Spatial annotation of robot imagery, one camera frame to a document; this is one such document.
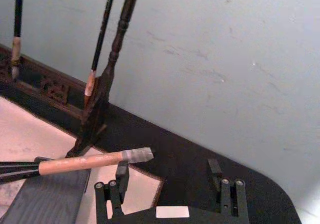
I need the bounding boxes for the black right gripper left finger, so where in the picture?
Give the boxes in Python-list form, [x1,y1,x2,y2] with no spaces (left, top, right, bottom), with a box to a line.
[94,159,130,224]

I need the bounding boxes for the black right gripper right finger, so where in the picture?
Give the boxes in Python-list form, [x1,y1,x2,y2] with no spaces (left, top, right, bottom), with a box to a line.
[207,158,249,217]

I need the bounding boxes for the black table cloth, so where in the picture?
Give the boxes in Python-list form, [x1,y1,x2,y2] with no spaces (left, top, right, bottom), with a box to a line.
[0,43,304,224]

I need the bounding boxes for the dark wooden brush rack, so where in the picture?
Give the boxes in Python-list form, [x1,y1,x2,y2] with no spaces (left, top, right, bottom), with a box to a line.
[0,0,144,159]

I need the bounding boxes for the dark grey slab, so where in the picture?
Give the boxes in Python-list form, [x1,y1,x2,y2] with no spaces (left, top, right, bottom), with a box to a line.
[0,168,92,224]

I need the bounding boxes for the pale felt mat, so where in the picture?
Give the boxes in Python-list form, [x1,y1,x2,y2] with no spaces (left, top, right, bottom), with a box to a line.
[0,96,165,216]

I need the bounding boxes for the hanging brush with dark tip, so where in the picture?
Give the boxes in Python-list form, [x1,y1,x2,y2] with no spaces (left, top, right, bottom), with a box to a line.
[83,0,119,109]

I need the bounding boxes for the hanging brush with grey tip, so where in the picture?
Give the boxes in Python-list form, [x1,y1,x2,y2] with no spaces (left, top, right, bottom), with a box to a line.
[9,0,25,81]

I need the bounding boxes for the thick tan-handled brush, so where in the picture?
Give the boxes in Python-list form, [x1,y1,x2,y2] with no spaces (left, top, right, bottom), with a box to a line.
[0,147,154,184]

